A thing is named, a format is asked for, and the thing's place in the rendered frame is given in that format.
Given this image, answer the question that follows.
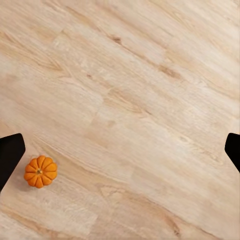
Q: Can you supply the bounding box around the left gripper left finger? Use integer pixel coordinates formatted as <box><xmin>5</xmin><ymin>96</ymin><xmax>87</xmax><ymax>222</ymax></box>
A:
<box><xmin>0</xmin><ymin>133</ymin><xmax>26</xmax><ymax>192</ymax></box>

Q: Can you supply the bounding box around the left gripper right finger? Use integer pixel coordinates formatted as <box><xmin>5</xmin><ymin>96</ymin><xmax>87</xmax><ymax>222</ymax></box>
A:
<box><xmin>224</xmin><ymin>133</ymin><xmax>240</xmax><ymax>172</ymax></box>

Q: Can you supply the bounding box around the pumpkin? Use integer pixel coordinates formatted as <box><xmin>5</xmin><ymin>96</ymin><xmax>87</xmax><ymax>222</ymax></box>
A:
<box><xmin>24</xmin><ymin>155</ymin><xmax>58</xmax><ymax>189</ymax></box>

